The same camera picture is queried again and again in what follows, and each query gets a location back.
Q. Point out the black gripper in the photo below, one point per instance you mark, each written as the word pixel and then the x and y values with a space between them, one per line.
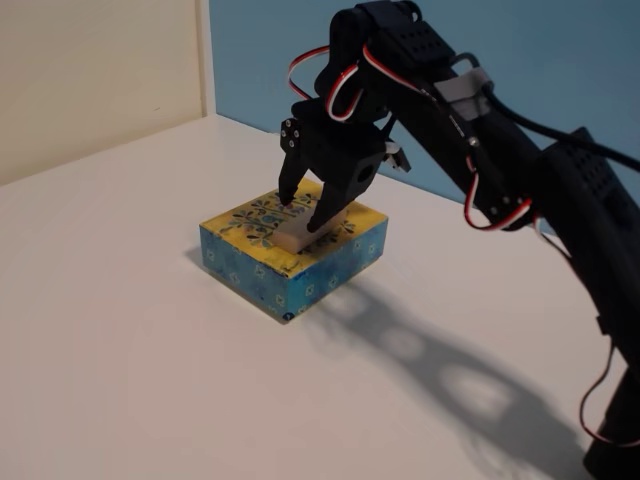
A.
pixel 336 152

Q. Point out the wooden Jenga block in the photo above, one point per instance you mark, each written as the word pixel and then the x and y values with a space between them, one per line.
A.
pixel 295 240

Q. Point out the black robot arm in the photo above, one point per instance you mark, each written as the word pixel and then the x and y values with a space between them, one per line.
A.
pixel 500 150

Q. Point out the yellow and blue floral box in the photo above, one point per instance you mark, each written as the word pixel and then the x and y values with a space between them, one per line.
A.
pixel 240 270

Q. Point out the blue backdrop board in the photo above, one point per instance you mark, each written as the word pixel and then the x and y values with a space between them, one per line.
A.
pixel 250 60

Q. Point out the grey tape strip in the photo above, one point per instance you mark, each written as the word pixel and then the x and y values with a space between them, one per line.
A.
pixel 462 92

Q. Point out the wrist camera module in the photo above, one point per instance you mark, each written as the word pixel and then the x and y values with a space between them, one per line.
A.
pixel 397 157

